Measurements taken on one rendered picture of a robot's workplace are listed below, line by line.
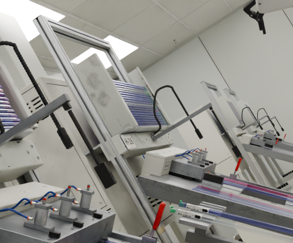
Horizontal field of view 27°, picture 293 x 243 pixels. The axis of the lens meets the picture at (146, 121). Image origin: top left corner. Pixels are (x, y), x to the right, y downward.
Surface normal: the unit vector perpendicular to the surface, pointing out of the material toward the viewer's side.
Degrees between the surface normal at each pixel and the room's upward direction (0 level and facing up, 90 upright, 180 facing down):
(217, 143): 90
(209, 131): 90
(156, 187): 90
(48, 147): 90
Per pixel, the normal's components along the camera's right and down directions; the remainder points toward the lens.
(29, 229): 0.20, -0.98
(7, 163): 0.83, -0.51
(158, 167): -0.26, 0.00
